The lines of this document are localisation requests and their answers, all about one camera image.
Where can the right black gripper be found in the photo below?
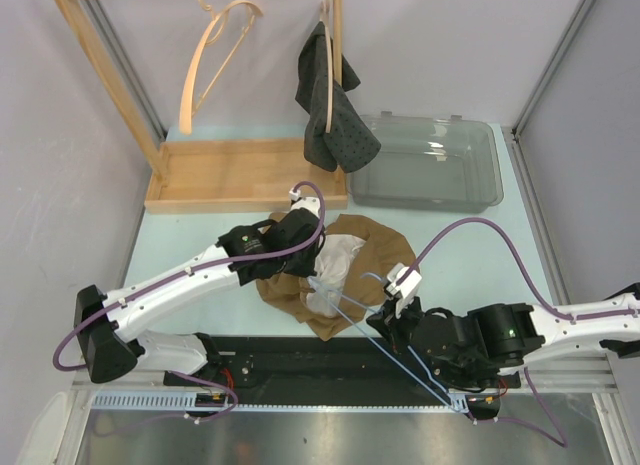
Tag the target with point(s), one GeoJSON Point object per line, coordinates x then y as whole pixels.
{"type": "Point", "coordinates": [387, 324]}

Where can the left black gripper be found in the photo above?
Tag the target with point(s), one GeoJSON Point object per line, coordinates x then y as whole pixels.
{"type": "Point", "coordinates": [306, 268]}

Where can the tan cloth garment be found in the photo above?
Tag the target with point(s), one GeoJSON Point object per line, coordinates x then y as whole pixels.
{"type": "Point", "coordinates": [358, 254]}

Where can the dark grey dotted skirt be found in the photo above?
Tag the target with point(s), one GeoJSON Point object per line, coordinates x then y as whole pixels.
{"type": "Point", "coordinates": [335, 136]}

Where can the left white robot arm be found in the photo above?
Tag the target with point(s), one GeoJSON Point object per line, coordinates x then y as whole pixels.
{"type": "Point", "coordinates": [115, 334]}

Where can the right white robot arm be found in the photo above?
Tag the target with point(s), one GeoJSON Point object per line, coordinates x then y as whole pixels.
{"type": "Point", "coordinates": [520, 335]}

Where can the wooden clothes rack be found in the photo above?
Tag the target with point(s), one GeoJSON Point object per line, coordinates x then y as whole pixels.
{"type": "Point", "coordinates": [206, 176]}

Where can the clear plastic bin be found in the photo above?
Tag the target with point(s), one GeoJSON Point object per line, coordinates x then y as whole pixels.
{"type": "Point", "coordinates": [430, 164]}

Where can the white rounded object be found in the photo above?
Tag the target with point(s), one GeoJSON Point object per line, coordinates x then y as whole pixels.
{"type": "Point", "coordinates": [44, 439]}

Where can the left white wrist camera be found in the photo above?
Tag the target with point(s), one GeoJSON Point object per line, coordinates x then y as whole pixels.
{"type": "Point", "coordinates": [300, 202]}

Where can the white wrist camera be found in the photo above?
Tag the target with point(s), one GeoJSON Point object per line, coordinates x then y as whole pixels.
{"type": "Point", "coordinates": [300, 202]}
{"type": "Point", "coordinates": [401, 287]}

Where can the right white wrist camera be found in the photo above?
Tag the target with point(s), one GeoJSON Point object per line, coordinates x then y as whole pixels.
{"type": "Point", "coordinates": [401, 287]}

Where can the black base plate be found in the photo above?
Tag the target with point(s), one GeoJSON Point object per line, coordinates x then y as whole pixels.
{"type": "Point", "coordinates": [307, 371]}

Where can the white slotted cable duct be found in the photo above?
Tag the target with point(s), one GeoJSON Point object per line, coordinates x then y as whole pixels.
{"type": "Point", "coordinates": [191, 401]}

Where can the left aluminium frame post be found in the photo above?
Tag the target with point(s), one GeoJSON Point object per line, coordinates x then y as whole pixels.
{"type": "Point", "coordinates": [125, 68]}

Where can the aluminium frame post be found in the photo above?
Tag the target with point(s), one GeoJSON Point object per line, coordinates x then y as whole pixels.
{"type": "Point", "coordinates": [559, 53]}
{"type": "Point", "coordinates": [125, 68]}

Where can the right aluminium frame post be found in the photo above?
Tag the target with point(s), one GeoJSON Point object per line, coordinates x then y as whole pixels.
{"type": "Point", "coordinates": [559, 53]}

